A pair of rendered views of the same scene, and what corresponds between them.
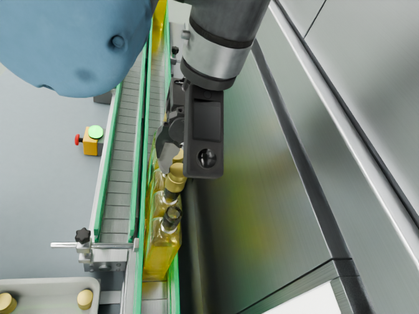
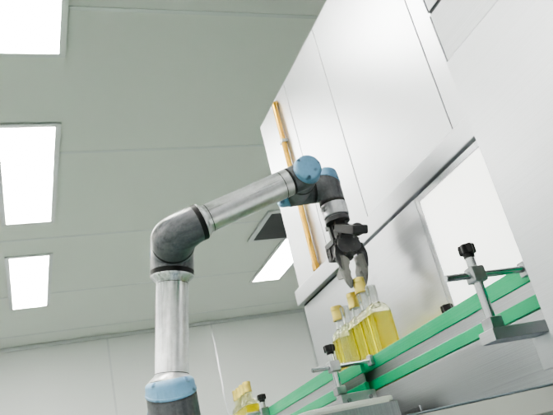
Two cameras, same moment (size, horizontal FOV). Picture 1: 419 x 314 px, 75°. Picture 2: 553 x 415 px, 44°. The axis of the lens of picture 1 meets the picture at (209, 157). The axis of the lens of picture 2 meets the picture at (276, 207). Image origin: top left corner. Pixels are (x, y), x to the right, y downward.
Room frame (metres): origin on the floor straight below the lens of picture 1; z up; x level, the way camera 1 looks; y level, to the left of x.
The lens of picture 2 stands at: (-1.53, 0.15, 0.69)
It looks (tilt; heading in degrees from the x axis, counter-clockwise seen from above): 23 degrees up; 2
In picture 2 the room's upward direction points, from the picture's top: 14 degrees counter-clockwise
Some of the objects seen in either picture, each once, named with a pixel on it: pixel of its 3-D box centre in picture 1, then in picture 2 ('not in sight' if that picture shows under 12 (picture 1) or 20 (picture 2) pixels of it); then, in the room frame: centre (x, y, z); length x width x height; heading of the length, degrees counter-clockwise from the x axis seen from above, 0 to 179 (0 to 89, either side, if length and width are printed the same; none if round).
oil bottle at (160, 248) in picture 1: (159, 248); (386, 343); (0.23, 0.02, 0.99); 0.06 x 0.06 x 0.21; 25
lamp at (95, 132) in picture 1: (95, 131); not in sight; (0.56, 0.38, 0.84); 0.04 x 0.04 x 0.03
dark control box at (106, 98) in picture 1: (105, 90); not in sight; (0.81, 0.50, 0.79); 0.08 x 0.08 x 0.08; 25
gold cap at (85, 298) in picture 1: (85, 299); not in sight; (0.13, 0.13, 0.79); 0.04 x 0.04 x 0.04
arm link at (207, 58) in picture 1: (213, 48); (334, 212); (0.30, 0.05, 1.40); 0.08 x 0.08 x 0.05
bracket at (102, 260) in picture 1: (105, 261); (360, 407); (0.21, 0.12, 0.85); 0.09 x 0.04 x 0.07; 115
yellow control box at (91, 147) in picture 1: (95, 141); not in sight; (0.56, 0.38, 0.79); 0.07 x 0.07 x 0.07; 25
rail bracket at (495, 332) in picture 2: not in sight; (499, 305); (-0.38, -0.13, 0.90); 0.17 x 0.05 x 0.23; 115
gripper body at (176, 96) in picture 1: (197, 98); (341, 239); (0.31, 0.05, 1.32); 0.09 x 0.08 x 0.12; 26
